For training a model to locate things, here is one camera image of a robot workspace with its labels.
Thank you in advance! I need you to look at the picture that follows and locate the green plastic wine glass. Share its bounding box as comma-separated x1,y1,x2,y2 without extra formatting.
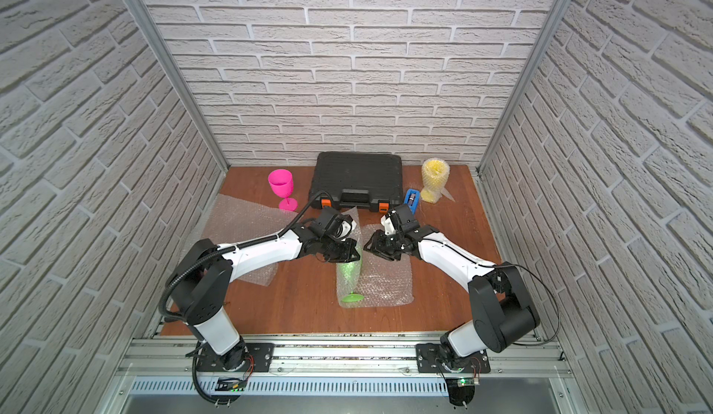
336,260,364,304

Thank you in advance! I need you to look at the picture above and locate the bubble wrap sheet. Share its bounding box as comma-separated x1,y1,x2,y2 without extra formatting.
336,208,413,309
420,157,457,205

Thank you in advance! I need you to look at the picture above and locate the yellow plastic wine glass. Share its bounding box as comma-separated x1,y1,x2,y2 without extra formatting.
420,157,451,204

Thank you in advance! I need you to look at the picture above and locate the bubble wrap stack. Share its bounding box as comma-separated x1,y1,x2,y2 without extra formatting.
183,194,296,254

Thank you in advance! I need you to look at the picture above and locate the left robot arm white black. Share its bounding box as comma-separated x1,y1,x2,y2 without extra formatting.
158,207,360,371

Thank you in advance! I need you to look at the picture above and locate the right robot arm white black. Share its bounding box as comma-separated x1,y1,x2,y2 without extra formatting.
364,204,540,361

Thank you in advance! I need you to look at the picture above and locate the pink plastic wine glass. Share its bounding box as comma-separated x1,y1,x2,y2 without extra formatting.
267,169,298,212

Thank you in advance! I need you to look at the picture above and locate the blue tape dispenser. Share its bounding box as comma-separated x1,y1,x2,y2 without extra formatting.
404,189,421,215

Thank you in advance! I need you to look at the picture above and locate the black plastic tool case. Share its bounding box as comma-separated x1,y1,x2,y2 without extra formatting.
308,151,404,213

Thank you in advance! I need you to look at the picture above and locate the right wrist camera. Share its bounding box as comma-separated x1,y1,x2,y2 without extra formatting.
381,213,397,237

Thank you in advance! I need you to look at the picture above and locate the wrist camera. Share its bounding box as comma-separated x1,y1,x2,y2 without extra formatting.
381,213,397,237
333,213,356,239

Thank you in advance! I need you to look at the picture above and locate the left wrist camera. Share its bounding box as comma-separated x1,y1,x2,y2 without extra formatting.
333,213,356,239

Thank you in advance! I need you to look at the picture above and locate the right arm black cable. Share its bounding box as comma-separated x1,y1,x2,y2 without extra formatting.
433,246,561,348

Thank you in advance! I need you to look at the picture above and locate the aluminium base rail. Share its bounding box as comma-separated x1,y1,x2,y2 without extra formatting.
116,332,576,398

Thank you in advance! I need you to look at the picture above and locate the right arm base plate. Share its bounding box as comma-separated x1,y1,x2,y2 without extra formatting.
415,343,491,376

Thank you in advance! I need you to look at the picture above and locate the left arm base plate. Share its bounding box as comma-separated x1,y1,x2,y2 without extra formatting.
195,341,275,373

